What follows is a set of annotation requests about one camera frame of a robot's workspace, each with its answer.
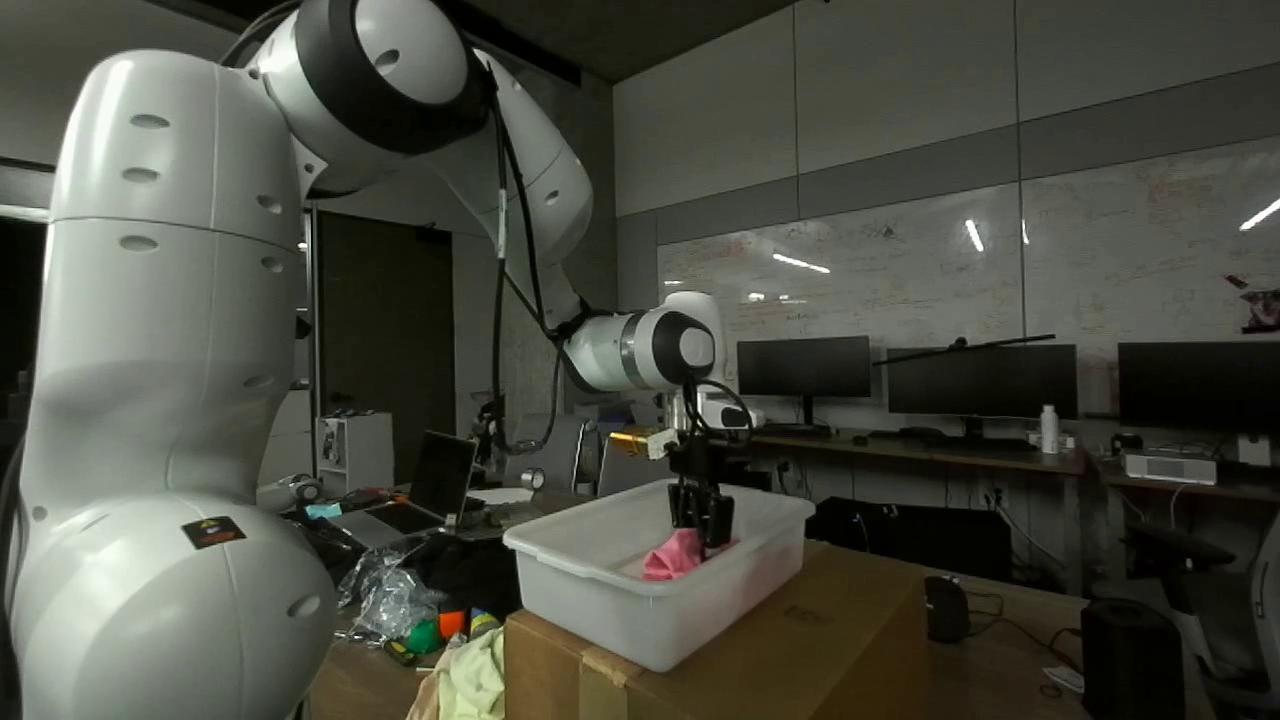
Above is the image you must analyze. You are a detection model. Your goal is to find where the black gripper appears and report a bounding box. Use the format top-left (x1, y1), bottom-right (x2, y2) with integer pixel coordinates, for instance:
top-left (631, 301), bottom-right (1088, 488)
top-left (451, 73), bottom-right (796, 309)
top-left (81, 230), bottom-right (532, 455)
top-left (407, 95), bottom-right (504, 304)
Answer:
top-left (665, 428), bottom-right (735, 553)

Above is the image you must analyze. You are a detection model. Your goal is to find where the pink cloth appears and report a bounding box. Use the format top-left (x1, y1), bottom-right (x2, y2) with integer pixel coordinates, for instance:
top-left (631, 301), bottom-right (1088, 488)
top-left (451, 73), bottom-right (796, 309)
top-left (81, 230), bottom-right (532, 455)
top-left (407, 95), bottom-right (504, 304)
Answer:
top-left (635, 522), bottom-right (713, 583)

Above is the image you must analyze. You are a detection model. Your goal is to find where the pale yellow cloth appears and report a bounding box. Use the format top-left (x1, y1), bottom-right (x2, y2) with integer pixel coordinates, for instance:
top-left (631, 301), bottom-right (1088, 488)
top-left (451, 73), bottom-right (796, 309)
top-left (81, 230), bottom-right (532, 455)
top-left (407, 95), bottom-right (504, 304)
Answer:
top-left (420, 619), bottom-right (511, 720)

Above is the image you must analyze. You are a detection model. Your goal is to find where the large brown cardboard box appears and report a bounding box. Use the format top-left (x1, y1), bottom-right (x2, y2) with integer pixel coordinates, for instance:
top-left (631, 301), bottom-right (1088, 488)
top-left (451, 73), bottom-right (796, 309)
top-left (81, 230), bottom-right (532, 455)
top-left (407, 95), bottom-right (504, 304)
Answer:
top-left (501, 535), bottom-right (930, 720)

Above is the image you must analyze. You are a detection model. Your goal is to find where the small black box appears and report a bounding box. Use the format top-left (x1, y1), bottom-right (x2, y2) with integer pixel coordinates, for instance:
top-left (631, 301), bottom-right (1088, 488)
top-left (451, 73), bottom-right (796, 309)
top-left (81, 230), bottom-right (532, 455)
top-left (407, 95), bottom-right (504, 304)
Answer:
top-left (919, 572), bottom-right (972, 647)

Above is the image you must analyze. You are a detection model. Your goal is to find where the white projector box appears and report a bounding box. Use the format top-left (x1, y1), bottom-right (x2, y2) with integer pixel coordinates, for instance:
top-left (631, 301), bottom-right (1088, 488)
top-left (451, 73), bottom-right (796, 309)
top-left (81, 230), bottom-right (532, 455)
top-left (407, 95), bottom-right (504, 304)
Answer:
top-left (1121, 447), bottom-right (1221, 488)

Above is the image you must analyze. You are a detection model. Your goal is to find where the grey office chair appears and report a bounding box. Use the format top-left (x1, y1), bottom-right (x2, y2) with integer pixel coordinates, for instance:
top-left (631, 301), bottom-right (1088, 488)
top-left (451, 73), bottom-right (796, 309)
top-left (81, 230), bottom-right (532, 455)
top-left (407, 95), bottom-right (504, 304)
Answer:
top-left (573, 415), bottom-right (673, 500)

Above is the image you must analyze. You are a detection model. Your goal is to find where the white plastic bin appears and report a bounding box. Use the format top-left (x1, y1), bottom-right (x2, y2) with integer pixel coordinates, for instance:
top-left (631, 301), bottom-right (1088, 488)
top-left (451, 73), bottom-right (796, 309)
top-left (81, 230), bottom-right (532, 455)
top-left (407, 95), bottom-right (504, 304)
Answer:
top-left (501, 475), bottom-right (819, 674)

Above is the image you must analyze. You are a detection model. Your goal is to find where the black computer monitor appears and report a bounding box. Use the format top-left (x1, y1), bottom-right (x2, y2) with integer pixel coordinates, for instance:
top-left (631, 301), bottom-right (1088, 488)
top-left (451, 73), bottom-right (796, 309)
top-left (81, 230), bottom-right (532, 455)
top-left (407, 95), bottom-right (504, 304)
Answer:
top-left (885, 341), bottom-right (1079, 445)
top-left (1116, 341), bottom-right (1280, 436)
top-left (735, 333), bottom-right (876, 431)

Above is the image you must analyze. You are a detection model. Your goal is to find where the long wooden office desk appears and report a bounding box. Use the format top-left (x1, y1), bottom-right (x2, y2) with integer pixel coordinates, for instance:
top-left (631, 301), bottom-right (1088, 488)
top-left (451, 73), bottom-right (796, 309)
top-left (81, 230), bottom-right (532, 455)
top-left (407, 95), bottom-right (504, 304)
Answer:
top-left (713, 428), bottom-right (1280, 593)

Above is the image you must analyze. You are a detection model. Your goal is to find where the open laptop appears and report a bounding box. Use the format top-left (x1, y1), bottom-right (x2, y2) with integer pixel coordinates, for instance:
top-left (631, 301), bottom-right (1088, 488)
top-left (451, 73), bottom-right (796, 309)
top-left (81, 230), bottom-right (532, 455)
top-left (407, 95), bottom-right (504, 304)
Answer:
top-left (337, 428), bottom-right (481, 553)

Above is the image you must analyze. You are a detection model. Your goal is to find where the small green toy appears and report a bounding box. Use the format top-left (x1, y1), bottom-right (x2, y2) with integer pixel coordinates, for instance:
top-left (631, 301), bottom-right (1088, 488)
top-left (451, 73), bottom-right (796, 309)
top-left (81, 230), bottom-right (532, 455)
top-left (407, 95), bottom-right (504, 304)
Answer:
top-left (401, 614), bottom-right (447, 658)

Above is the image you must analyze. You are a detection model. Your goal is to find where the black desk lamp bar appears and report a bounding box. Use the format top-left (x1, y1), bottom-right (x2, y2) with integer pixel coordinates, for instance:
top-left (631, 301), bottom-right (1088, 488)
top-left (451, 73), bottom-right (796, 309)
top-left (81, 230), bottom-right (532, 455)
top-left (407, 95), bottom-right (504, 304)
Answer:
top-left (876, 333), bottom-right (1061, 368)

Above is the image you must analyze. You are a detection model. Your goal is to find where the white computer case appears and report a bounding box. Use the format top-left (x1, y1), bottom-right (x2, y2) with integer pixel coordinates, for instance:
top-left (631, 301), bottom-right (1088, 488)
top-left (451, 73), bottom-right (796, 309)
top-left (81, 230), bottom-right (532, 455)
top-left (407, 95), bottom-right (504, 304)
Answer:
top-left (314, 409), bottom-right (401, 500)

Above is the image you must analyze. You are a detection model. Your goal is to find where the black cylinder speaker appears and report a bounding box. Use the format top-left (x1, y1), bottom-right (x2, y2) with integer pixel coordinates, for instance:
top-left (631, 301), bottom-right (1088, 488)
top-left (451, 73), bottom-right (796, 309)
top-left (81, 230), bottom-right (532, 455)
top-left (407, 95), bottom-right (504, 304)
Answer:
top-left (1075, 593), bottom-right (1191, 720)

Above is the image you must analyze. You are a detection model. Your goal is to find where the large glass whiteboard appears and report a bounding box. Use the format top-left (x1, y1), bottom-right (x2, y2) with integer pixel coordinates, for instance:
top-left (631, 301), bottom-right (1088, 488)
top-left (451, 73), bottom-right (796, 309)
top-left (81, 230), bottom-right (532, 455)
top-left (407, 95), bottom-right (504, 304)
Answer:
top-left (657, 134), bottom-right (1280, 418)

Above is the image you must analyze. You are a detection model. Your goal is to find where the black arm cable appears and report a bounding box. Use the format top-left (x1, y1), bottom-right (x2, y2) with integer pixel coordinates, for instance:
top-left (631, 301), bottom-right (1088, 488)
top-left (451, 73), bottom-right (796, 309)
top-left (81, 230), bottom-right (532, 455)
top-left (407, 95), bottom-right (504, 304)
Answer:
top-left (476, 95), bottom-right (597, 455)

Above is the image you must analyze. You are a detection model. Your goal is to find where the grey chair white frame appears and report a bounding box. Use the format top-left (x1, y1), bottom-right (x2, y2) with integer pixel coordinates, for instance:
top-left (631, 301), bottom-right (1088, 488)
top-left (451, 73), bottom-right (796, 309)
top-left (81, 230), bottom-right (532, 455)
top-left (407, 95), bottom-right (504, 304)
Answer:
top-left (1191, 511), bottom-right (1280, 720)

